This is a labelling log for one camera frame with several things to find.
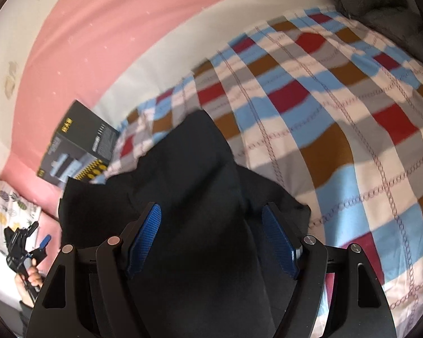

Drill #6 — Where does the large black jacket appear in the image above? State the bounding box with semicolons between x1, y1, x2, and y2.
59;111;311;337

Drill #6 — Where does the person's left hand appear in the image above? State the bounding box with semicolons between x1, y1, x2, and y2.
15;259;44;308

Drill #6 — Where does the pineapple pattern curtain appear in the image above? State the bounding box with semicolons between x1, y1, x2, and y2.
0;179;41;255

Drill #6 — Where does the black appliance cardboard box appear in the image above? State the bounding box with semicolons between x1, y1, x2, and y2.
36;101;119;189

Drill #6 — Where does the checkered bed sheet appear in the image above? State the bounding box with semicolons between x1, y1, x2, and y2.
106;8;423;337

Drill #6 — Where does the grey quilted down coat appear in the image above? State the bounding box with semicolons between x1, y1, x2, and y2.
333;0;423;63

